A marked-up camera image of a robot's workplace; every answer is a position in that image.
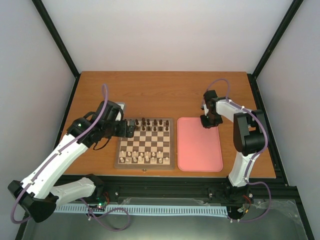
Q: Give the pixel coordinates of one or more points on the light blue cable duct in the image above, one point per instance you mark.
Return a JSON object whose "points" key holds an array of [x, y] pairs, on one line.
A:
{"points": [[162, 210]]}

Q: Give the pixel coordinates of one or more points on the dark chess pieces row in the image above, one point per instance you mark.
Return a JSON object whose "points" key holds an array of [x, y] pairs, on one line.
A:
{"points": [[145, 124]]}

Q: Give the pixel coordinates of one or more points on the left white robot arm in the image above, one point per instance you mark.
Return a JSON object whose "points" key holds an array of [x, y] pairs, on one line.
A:
{"points": [[37, 196]]}

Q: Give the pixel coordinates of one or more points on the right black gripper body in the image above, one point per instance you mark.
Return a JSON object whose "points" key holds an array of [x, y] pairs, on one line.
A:
{"points": [[212, 120]]}

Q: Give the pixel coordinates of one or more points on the black frame post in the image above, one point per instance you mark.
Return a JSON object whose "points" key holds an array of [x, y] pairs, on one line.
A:
{"points": [[281, 29], [47, 20]]}

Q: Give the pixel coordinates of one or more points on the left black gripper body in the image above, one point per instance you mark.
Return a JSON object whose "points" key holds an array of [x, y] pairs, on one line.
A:
{"points": [[120, 132]]}

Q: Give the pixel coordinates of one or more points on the black frame post right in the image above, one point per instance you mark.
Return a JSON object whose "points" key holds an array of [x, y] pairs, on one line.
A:
{"points": [[281, 29]]}

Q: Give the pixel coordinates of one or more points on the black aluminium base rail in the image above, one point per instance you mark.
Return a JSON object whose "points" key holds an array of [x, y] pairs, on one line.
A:
{"points": [[212, 190]]}

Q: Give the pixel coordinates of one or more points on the pink plastic tray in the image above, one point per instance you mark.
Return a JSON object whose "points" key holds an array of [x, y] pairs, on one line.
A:
{"points": [[198, 148]]}

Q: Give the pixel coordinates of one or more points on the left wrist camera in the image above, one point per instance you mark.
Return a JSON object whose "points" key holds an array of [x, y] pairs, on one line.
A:
{"points": [[113, 111]]}

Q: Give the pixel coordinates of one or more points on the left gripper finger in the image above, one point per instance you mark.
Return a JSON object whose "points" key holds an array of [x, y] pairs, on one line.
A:
{"points": [[131, 124], [130, 133]]}

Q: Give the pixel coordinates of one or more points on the wooden chess board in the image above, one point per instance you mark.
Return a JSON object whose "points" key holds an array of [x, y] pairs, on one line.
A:
{"points": [[143, 142]]}

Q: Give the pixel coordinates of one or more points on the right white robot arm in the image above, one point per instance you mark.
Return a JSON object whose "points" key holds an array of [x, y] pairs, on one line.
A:
{"points": [[250, 135]]}

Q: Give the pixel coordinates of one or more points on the black frame post left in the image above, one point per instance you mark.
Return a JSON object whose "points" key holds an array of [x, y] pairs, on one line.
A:
{"points": [[47, 20]]}

